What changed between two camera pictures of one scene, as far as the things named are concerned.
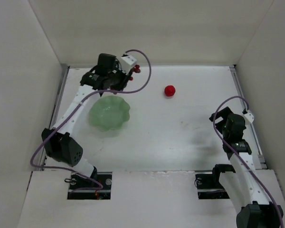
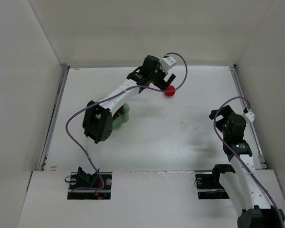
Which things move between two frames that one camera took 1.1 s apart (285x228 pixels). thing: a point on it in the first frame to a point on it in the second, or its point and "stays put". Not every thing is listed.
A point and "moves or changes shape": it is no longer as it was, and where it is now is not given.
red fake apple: [169, 90] stays put
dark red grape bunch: [137, 70] moves or changes shape
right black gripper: [220, 116] stays put
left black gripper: [123, 79] to [161, 77]
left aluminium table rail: [65, 69] stays put
